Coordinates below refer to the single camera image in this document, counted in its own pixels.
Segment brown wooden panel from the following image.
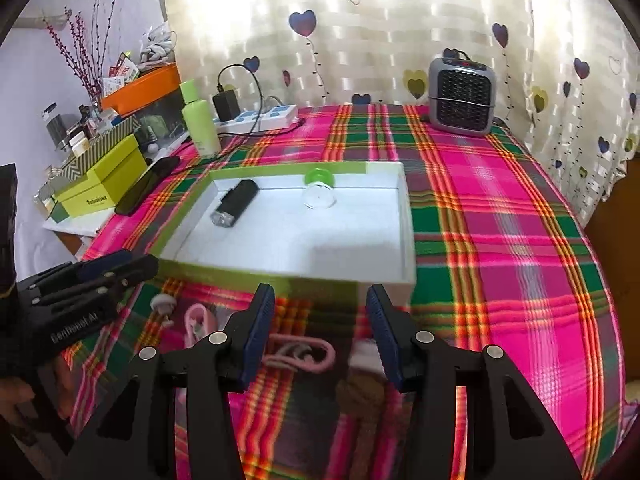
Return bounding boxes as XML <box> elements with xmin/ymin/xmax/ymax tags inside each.
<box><xmin>582</xmin><ymin>152</ymin><xmax>640</xmax><ymax>396</ymax></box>

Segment decorative pink bud branches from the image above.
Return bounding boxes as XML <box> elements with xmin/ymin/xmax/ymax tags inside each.
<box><xmin>42</xmin><ymin>0</ymin><xmax>131</xmax><ymax>101</ymax></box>

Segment black bike light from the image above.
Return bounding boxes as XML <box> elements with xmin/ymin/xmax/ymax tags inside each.
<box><xmin>209</xmin><ymin>178</ymin><xmax>260</xmax><ymax>228</ymax></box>

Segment heart print curtain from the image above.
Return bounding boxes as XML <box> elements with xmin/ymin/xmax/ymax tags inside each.
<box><xmin>157</xmin><ymin>0</ymin><xmax>640</xmax><ymax>211</ymax></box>

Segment clear glass tank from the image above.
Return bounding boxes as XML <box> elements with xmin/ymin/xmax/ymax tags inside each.
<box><xmin>117</xmin><ymin>82</ymin><xmax>188</xmax><ymax>148</ymax></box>

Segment person's left hand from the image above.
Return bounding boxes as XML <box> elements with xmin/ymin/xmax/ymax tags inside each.
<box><xmin>0</xmin><ymin>355</ymin><xmax>71</xmax><ymax>436</ymax></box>

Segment pink cable clip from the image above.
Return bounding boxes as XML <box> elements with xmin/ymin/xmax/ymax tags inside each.
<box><xmin>182</xmin><ymin>302</ymin><xmax>221</xmax><ymax>348</ymax></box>
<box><xmin>262</xmin><ymin>335</ymin><xmax>337</xmax><ymax>373</ymax></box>

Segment light green lotion bottle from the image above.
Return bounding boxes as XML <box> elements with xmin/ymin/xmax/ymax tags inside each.
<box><xmin>179</xmin><ymin>80</ymin><xmax>222</xmax><ymax>157</ymax></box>

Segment cluster of cosmetic jars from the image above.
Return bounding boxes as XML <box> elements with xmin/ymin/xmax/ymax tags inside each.
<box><xmin>65</xmin><ymin>102</ymin><xmax>123</xmax><ymax>158</ymax></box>

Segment white green-rimmed box tray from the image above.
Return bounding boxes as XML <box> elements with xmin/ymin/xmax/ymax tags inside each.
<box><xmin>150</xmin><ymin>161</ymin><xmax>417</xmax><ymax>306</ymax></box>

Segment orange storage box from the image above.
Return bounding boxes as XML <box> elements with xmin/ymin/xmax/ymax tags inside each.
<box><xmin>100</xmin><ymin>62</ymin><xmax>182</xmax><ymax>113</ymax></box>

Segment lime green cardboard box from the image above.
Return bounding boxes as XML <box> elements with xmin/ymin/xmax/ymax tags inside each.
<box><xmin>52</xmin><ymin>132</ymin><xmax>148</xmax><ymax>221</ymax></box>

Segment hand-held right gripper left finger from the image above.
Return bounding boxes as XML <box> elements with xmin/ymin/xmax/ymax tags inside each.
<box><xmin>62</xmin><ymin>284</ymin><xmax>277</xmax><ymax>480</ymax></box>

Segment green white suction knob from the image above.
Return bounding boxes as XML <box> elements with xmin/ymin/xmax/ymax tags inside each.
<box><xmin>303</xmin><ymin>167</ymin><xmax>338</xmax><ymax>210</ymax></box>

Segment dark glass jar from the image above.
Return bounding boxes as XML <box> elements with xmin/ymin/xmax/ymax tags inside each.
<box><xmin>42</xmin><ymin>102</ymin><xmax>68</xmax><ymax>153</ymax></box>

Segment white suction hook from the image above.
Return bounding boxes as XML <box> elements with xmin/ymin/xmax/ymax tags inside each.
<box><xmin>150</xmin><ymin>294</ymin><xmax>178</xmax><ymax>328</ymax></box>

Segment colourful paper packets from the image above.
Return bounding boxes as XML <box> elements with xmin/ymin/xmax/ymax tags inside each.
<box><xmin>102</xmin><ymin>51</ymin><xmax>141</xmax><ymax>93</ymax></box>

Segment striped gift box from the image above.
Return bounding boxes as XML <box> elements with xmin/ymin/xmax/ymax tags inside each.
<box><xmin>47</xmin><ymin>114</ymin><xmax>143</xmax><ymax>183</ymax></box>

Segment black charger adapter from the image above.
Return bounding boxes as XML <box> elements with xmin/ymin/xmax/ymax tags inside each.
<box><xmin>213</xmin><ymin>89</ymin><xmax>240</xmax><ymax>122</ymax></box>

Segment grey space heater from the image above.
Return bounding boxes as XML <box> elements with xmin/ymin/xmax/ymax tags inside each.
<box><xmin>427</xmin><ymin>49</ymin><xmax>498</xmax><ymax>137</ymax></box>

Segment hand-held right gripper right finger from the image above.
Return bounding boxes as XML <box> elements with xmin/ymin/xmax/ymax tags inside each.
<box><xmin>366</xmin><ymin>284</ymin><xmax>583</xmax><ymax>480</ymax></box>

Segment black charging cable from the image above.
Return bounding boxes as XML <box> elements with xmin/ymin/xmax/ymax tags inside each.
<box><xmin>170</xmin><ymin>63</ymin><xmax>307</xmax><ymax>171</ymax></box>

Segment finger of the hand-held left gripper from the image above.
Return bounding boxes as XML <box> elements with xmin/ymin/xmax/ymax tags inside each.
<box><xmin>37</xmin><ymin>251</ymin><xmax>133</xmax><ymax>286</ymax></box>
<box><xmin>30</xmin><ymin>255</ymin><xmax>160</xmax><ymax>308</ymax></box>

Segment black smartphone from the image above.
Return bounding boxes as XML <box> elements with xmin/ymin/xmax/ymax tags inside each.
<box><xmin>114</xmin><ymin>155</ymin><xmax>181</xmax><ymax>217</ymax></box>

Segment white blue power strip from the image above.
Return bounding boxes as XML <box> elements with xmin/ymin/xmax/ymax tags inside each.
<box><xmin>212</xmin><ymin>103</ymin><xmax>299</xmax><ymax>136</ymax></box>

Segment pink green plaid blanket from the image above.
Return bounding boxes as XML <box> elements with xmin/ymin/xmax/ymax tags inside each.
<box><xmin>60</xmin><ymin>102</ymin><xmax>626</xmax><ymax>480</ymax></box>

